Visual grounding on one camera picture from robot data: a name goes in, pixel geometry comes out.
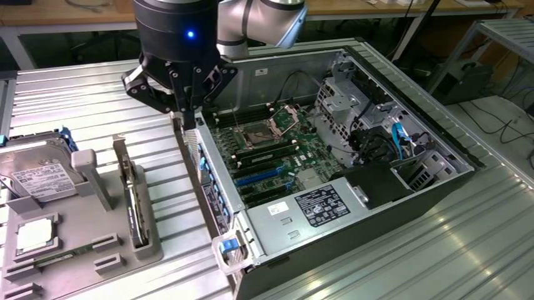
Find blue SATA wire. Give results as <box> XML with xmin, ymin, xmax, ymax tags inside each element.
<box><xmin>390</xmin><ymin>121</ymin><xmax>408</xmax><ymax>163</ymax></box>

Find white cable coil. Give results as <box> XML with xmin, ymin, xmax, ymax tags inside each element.
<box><xmin>65</xmin><ymin>0</ymin><xmax>115</xmax><ymax>13</ymax></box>

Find metal socket cover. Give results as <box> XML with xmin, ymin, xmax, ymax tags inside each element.
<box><xmin>266</xmin><ymin>104</ymin><xmax>302</xmax><ymax>136</ymax></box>

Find thin locking lever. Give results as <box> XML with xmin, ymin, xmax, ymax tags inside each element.
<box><xmin>230</xmin><ymin>102</ymin><xmax>243</xmax><ymax>132</ymax></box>

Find grey power supply unit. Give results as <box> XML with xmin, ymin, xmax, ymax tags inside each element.
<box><xmin>246</xmin><ymin>179</ymin><xmax>371</xmax><ymax>258</ymax></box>

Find silver disk bay cage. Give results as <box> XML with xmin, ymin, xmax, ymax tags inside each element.
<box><xmin>314</xmin><ymin>76</ymin><xmax>368</xmax><ymax>133</ymax></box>

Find wooden desk white frame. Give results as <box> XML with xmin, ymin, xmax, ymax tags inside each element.
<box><xmin>0</xmin><ymin>0</ymin><xmax>141</xmax><ymax>70</ymax></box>
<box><xmin>306</xmin><ymin>0</ymin><xmax>525</xmax><ymax>62</ymax></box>

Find black expansion slot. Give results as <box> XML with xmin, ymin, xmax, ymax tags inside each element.
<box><xmin>243</xmin><ymin>190</ymin><xmax>290</xmax><ymax>208</ymax></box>
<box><xmin>240</xmin><ymin>184</ymin><xmax>286</xmax><ymax>201</ymax></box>

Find black floor cables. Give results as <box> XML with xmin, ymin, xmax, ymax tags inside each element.
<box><xmin>458</xmin><ymin>101</ymin><xmax>534</xmax><ymax>143</ymax></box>

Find metal slat side table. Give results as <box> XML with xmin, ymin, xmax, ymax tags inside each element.
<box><xmin>428</xmin><ymin>17</ymin><xmax>534</xmax><ymax>94</ymax></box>

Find grey parts rack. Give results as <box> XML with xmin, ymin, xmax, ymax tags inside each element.
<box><xmin>0</xmin><ymin>149</ymin><xmax>164</xmax><ymax>300</ymax></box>

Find blue disk caddy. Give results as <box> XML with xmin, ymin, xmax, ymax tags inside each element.
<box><xmin>0</xmin><ymin>126</ymin><xmax>80</xmax><ymax>154</ymax></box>

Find silver CPU chip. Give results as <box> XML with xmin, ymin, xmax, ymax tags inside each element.
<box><xmin>15</xmin><ymin>218</ymin><xmax>57</xmax><ymax>251</ymax></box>

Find black plastic shroud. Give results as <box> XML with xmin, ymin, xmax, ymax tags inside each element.
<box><xmin>343</xmin><ymin>162</ymin><xmax>412</xmax><ymax>210</ymax></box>

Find green motherboard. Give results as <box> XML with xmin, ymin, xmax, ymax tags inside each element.
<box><xmin>207</xmin><ymin>102</ymin><xmax>350</xmax><ymax>209</ymax></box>

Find long blue expansion slot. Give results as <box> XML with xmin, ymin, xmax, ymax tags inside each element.
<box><xmin>232</xmin><ymin>167</ymin><xmax>282</xmax><ymax>188</ymax></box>

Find black wire bundle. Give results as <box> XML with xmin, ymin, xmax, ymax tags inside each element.
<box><xmin>348</xmin><ymin>127</ymin><xmax>398</xmax><ymax>164</ymax></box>

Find black looped wire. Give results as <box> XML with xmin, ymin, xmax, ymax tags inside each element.
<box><xmin>280</xmin><ymin>70</ymin><xmax>323</xmax><ymax>101</ymax></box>

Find silver hard disk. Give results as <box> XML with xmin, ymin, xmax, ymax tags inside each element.
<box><xmin>0</xmin><ymin>139</ymin><xmax>81</xmax><ymax>201</ymax></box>

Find installed RAM stick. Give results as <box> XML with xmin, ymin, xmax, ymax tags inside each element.
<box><xmin>235</xmin><ymin>148</ymin><xmax>302</xmax><ymax>169</ymax></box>

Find empty black RAM slot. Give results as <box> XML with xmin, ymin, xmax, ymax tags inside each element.
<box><xmin>211</xmin><ymin>107</ymin><xmax>272</xmax><ymax>121</ymax></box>
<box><xmin>213</xmin><ymin>112</ymin><xmax>275</xmax><ymax>128</ymax></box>

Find silver chipset heatsink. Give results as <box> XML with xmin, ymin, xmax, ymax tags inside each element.
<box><xmin>294</xmin><ymin>170</ymin><xmax>326</xmax><ymax>189</ymax></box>

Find black office chair base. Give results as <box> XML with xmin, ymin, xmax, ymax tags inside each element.
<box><xmin>68</xmin><ymin>29</ymin><xmax>143</xmax><ymax>62</ymax></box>

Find open black PC case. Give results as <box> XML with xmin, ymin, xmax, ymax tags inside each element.
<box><xmin>171</xmin><ymin>45</ymin><xmax>487</xmax><ymax>300</ymax></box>

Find CPU socket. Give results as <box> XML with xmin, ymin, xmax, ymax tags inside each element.
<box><xmin>236</xmin><ymin>120</ymin><xmax>286</xmax><ymax>148</ymax></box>

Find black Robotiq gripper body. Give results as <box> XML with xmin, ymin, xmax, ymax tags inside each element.
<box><xmin>132</xmin><ymin>0</ymin><xmax>221</xmax><ymax>68</ymax></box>

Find black box with handle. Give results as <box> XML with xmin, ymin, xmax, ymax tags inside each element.
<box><xmin>436</xmin><ymin>61</ymin><xmax>494</xmax><ymax>106</ymax></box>

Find perforated metal drive cage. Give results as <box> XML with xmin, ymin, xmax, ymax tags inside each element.
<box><xmin>394</xmin><ymin>151</ymin><xmax>475</xmax><ymax>192</ymax></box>

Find green RAM stick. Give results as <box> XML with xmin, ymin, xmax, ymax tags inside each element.
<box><xmin>32</xmin><ymin>243</ymin><xmax>95</xmax><ymax>268</ymax></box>

